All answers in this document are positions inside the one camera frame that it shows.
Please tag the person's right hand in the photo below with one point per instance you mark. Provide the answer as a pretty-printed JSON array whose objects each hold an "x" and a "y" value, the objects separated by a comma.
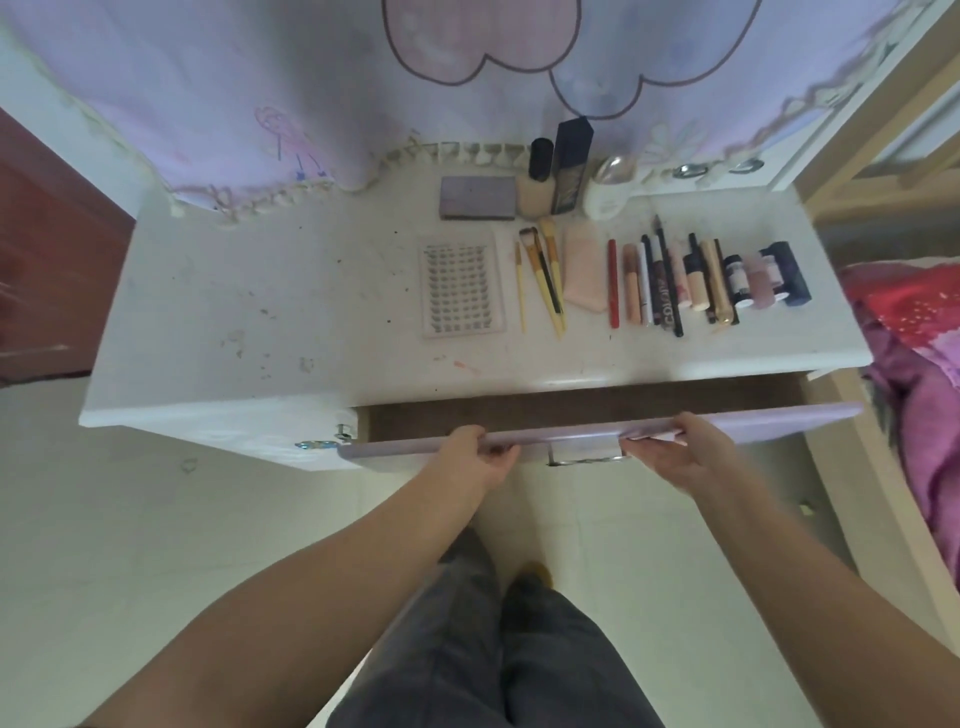
[{"x": 690, "y": 457}]

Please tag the person's left hand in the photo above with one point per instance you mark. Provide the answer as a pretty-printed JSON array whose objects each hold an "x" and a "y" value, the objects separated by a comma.
[{"x": 480, "y": 461}]

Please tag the light wooden drawer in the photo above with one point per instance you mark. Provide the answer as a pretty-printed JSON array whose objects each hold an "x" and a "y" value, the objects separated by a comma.
[{"x": 750, "y": 420}]

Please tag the false eyelash tray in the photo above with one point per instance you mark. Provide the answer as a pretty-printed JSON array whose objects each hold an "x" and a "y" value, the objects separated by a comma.
[{"x": 459, "y": 289}]

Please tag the peach lip gloss tube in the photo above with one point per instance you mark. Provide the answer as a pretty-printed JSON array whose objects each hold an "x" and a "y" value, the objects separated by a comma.
[{"x": 631, "y": 289}]

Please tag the thin gold makeup brush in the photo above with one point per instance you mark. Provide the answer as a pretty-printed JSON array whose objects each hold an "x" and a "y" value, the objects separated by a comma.
[{"x": 520, "y": 285}]

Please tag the black compact with mirror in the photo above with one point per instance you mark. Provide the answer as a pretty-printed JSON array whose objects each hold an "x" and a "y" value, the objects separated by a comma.
[{"x": 478, "y": 199}]

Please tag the glass foundation bottle black cap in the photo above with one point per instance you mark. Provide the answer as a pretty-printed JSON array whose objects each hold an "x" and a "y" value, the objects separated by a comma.
[{"x": 534, "y": 195}]

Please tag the white round bottle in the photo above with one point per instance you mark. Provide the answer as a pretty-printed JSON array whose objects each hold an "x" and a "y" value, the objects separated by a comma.
[{"x": 606, "y": 199}]

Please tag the dark square foundation bottle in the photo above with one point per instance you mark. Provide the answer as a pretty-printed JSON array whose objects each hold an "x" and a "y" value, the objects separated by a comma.
[{"x": 571, "y": 165}]

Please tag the person's right forearm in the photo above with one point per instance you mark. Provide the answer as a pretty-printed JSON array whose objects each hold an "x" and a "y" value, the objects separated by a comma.
[{"x": 825, "y": 600}]

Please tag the person's left forearm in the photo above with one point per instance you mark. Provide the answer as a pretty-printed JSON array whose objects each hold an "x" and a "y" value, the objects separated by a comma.
[{"x": 300, "y": 615}]

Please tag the person's right yellow shoe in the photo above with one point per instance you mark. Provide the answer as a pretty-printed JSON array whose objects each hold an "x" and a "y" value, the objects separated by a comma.
[{"x": 536, "y": 576}]

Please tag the person's grey trousers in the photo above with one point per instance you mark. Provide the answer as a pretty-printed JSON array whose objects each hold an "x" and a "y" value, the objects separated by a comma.
[{"x": 465, "y": 660}]

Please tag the white table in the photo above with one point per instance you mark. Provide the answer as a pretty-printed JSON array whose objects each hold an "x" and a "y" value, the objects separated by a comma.
[{"x": 300, "y": 300}]

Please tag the lilac heart print cloth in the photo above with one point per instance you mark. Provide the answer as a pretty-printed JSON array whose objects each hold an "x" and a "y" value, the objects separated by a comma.
[{"x": 225, "y": 75}]

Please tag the brown wooden door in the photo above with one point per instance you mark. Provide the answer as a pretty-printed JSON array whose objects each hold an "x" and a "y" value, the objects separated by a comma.
[{"x": 52, "y": 262}]

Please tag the light wooden bed frame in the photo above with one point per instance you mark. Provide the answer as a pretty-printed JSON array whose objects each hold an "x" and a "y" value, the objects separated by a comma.
[{"x": 885, "y": 150}]

